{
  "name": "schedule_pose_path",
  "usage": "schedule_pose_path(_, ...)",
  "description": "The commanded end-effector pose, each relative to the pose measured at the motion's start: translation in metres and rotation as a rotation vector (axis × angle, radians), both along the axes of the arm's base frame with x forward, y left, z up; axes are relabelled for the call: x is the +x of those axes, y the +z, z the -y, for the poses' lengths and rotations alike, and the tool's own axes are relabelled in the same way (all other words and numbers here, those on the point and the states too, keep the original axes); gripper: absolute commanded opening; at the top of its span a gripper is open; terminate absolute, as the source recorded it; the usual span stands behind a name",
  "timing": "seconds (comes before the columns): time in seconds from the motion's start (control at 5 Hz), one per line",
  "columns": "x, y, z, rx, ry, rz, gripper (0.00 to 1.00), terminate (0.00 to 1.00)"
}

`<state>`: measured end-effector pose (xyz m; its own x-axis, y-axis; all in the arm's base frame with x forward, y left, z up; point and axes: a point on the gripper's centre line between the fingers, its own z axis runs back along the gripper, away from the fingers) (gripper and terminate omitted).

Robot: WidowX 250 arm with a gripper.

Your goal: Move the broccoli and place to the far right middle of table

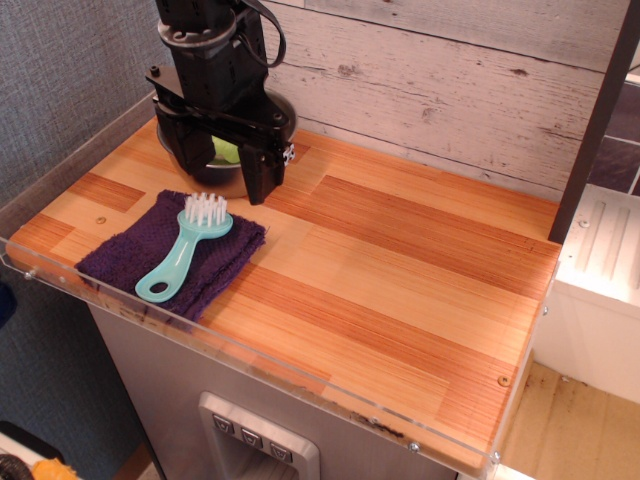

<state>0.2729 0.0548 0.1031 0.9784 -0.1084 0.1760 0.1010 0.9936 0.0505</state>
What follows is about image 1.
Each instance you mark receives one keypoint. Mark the clear acrylic guard rail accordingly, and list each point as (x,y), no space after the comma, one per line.
(316,346)

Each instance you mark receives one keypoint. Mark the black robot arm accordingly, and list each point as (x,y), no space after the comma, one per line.
(215,22)

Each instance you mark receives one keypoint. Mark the dark right vertical post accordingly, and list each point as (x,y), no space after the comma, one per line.
(604,106)

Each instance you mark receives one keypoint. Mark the white toy sink unit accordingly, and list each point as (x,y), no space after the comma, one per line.
(589,330)

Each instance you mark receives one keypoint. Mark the green plastic toy piece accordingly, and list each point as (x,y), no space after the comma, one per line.
(225,152)

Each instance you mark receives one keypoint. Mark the teal scrub brush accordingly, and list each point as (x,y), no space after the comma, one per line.
(204,217)

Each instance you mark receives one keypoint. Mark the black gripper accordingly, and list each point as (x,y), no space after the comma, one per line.
(220,91)

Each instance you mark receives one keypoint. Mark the purple cloth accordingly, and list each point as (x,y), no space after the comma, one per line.
(124,259)

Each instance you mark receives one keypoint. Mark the silver toy fridge cabinet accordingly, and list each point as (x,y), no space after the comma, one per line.
(206,420)

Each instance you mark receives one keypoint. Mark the stainless steel bowl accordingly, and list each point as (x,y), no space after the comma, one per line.
(226,179)

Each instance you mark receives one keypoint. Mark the yellow object at corner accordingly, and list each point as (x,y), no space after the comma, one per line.
(53,469)

